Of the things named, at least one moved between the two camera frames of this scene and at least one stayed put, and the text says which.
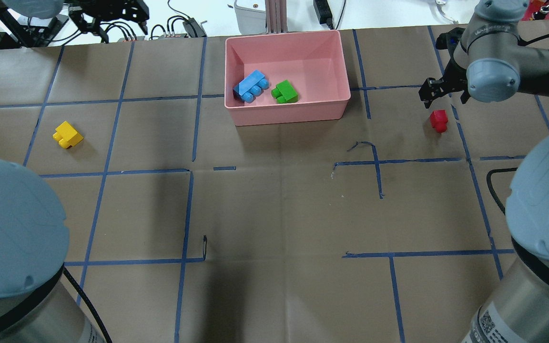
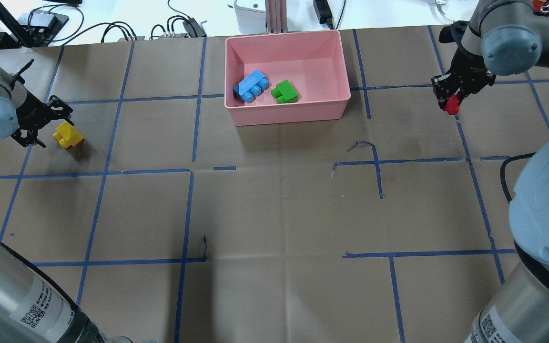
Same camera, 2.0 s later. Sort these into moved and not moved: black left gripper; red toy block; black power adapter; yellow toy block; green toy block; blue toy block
Moved: red toy block; black left gripper
Not moved: blue toy block; black power adapter; green toy block; yellow toy block
